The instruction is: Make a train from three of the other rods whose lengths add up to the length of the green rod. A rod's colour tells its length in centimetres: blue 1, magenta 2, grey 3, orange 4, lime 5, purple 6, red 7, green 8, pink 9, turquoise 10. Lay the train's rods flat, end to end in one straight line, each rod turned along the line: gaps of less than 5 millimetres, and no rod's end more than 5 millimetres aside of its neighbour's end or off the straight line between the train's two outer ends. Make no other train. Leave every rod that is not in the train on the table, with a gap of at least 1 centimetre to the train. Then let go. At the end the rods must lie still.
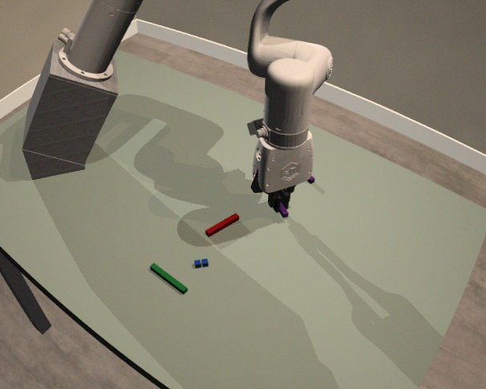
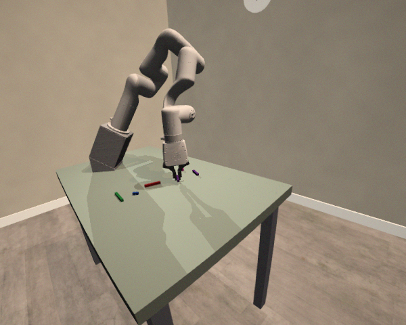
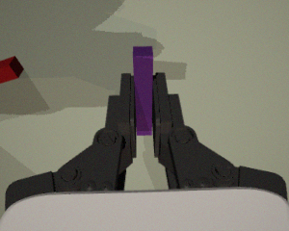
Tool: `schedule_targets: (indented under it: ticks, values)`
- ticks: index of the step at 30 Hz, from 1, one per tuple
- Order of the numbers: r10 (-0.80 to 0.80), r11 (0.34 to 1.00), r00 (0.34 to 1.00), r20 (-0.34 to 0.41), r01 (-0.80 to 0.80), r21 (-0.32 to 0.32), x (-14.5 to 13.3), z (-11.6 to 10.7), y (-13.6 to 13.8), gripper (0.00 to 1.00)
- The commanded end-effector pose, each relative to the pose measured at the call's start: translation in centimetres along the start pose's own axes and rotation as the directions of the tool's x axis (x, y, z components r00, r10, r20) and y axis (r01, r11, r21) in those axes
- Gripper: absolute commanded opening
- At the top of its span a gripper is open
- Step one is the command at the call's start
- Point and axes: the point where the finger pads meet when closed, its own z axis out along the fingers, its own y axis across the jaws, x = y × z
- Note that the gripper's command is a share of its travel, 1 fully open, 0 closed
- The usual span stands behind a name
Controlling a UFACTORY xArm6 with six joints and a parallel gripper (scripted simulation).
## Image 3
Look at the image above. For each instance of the purple rod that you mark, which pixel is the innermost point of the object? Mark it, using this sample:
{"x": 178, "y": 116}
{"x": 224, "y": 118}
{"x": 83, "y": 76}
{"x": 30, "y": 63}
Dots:
{"x": 143, "y": 77}

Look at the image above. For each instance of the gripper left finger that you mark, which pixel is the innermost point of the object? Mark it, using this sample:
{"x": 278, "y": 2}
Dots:
{"x": 100, "y": 167}

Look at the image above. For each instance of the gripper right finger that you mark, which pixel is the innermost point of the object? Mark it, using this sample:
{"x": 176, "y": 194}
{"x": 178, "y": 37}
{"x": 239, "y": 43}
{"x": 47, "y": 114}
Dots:
{"x": 194, "y": 164}

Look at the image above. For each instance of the red rod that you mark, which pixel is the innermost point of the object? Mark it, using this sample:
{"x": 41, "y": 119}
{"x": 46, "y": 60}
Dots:
{"x": 10, "y": 69}

